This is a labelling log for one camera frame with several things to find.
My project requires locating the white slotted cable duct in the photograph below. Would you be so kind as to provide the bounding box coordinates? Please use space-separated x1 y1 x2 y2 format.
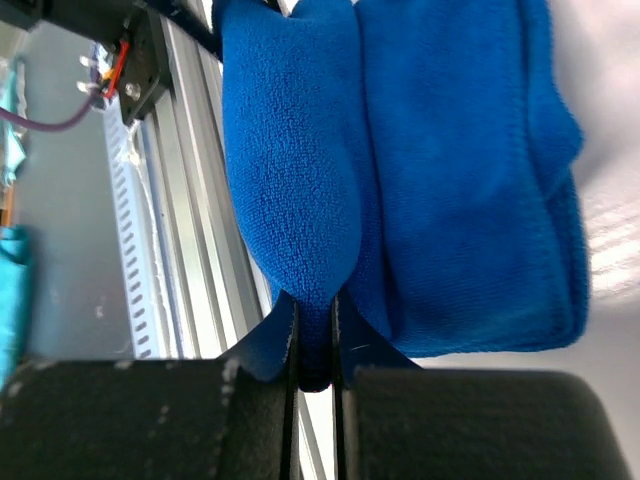
103 101 161 360

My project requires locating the teal cloth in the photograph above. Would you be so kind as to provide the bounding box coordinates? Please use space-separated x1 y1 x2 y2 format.
1 55 34 385

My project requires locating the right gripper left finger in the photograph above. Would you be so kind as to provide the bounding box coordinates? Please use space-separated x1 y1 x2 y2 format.
1 294 300 479

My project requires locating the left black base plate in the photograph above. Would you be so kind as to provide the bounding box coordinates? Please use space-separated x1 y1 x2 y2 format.
25 0 171 125

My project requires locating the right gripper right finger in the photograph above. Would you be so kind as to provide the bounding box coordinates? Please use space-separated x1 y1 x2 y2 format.
331 293 630 479

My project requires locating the blue towel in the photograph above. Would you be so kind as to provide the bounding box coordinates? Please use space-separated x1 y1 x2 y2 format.
213 1 589 391

